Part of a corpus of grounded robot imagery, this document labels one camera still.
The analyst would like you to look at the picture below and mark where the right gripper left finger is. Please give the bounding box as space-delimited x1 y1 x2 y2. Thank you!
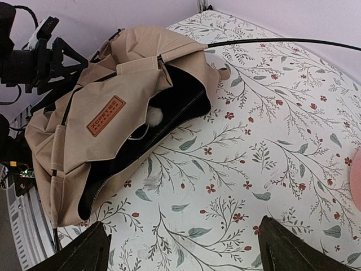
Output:
29 222 111 271

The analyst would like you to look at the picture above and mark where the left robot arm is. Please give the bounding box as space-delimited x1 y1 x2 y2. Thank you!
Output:
1 2 88 95

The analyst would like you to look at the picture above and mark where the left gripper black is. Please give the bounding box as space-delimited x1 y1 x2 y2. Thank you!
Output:
1 38 87 95

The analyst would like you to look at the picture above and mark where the black flexible tent pole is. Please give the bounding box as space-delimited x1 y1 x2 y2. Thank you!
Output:
207 38 361 51

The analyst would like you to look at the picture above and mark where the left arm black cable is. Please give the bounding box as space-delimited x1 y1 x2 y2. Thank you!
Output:
14 6 40 32

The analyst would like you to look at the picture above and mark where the pink round pet bowl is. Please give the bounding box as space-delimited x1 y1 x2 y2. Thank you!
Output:
349 148 361 211

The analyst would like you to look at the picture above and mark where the floral table mat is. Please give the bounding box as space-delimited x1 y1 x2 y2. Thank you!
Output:
56 12 361 271

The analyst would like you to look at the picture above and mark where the beige fabric pet tent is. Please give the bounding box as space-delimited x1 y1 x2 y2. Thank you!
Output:
25 25 230 228

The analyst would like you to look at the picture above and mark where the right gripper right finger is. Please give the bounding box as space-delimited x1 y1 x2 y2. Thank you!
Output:
258 216 360 270

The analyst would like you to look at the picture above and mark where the white pompom toy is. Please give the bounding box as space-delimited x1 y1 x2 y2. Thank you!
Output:
146 106 163 127

